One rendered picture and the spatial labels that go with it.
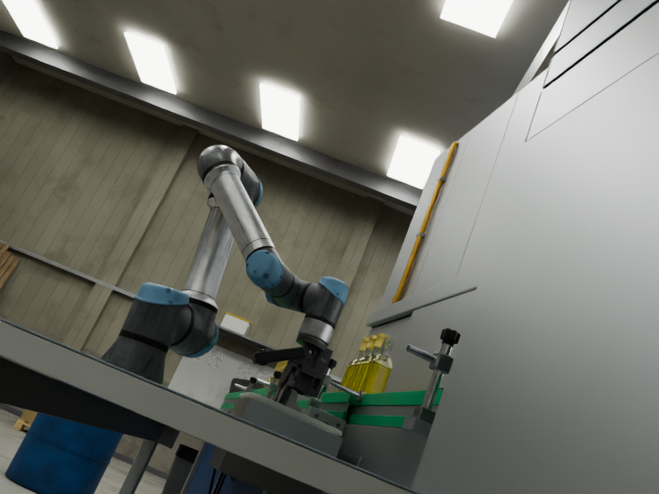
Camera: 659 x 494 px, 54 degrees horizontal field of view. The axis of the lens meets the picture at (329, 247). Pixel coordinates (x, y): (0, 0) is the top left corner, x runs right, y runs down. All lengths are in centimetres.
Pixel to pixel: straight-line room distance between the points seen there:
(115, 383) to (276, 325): 989
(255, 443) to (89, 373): 19
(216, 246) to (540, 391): 118
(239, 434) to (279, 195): 1068
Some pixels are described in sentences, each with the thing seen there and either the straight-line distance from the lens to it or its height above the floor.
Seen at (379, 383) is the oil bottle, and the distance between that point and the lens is 173.
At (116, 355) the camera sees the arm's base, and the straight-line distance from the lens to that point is 149.
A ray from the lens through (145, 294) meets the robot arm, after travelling 152.
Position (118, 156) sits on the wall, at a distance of 1202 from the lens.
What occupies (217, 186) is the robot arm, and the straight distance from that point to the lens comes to 159.
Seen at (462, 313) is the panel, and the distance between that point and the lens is 173.
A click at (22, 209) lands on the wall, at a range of 1207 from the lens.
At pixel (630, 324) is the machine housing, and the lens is 57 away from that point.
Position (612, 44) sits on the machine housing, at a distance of 88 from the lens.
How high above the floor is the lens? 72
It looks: 20 degrees up
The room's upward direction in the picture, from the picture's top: 23 degrees clockwise
